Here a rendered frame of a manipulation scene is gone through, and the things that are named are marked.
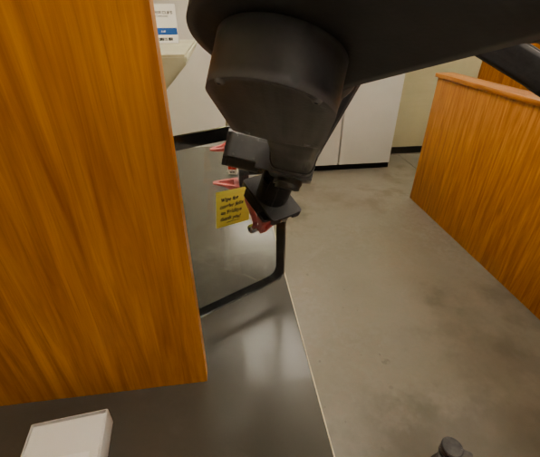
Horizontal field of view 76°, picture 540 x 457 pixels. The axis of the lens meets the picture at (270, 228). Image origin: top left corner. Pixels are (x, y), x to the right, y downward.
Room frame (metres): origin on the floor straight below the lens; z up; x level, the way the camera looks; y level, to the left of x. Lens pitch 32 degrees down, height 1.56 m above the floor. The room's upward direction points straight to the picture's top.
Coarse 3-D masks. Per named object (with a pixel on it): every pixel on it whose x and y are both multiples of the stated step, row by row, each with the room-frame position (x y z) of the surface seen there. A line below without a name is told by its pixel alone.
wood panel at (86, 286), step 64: (0, 0) 0.40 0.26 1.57; (64, 0) 0.41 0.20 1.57; (128, 0) 0.42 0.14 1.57; (0, 64) 0.40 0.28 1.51; (64, 64) 0.41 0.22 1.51; (128, 64) 0.42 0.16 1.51; (0, 128) 0.40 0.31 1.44; (64, 128) 0.41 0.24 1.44; (128, 128) 0.42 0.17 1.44; (0, 192) 0.39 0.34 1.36; (64, 192) 0.40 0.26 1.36; (128, 192) 0.42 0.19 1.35; (0, 256) 0.39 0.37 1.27; (64, 256) 0.40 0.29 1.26; (128, 256) 0.41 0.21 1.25; (0, 320) 0.38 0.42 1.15; (64, 320) 0.40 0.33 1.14; (128, 320) 0.41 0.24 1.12; (192, 320) 0.42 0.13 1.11; (0, 384) 0.38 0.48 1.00; (64, 384) 0.39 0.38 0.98; (128, 384) 0.40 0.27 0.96
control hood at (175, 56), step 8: (184, 40) 0.79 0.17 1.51; (192, 40) 0.79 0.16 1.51; (160, 48) 0.60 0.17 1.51; (168, 48) 0.60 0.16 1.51; (176, 48) 0.60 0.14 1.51; (184, 48) 0.60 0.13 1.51; (192, 48) 0.65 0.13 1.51; (168, 56) 0.51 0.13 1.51; (176, 56) 0.51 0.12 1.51; (184, 56) 0.51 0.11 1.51; (168, 64) 0.50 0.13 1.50; (176, 64) 0.50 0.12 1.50; (184, 64) 0.51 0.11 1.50; (168, 72) 0.50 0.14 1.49; (176, 72) 0.50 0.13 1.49; (168, 80) 0.50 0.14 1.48
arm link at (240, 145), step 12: (228, 132) 0.50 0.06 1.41; (228, 144) 0.49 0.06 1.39; (240, 144) 0.49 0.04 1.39; (252, 144) 0.49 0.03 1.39; (264, 144) 0.49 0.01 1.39; (228, 156) 0.49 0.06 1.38; (240, 156) 0.48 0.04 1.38; (252, 156) 0.48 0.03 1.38; (264, 156) 0.49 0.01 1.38; (240, 168) 0.51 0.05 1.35; (252, 168) 0.50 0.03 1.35; (264, 168) 0.48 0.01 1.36; (276, 180) 0.44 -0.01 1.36; (288, 180) 0.43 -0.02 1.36
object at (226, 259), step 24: (192, 144) 0.56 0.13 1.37; (216, 144) 0.58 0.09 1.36; (192, 168) 0.56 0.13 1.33; (216, 168) 0.58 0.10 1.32; (192, 192) 0.55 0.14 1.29; (192, 216) 0.55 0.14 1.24; (216, 216) 0.58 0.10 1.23; (192, 240) 0.55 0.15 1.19; (216, 240) 0.57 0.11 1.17; (240, 240) 0.61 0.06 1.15; (264, 240) 0.64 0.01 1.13; (192, 264) 0.54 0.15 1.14; (216, 264) 0.57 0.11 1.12; (240, 264) 0.61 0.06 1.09; (264, 264) 0.64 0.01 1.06; (216, 288) 0.57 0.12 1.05; (240, 288) 0.60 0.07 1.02
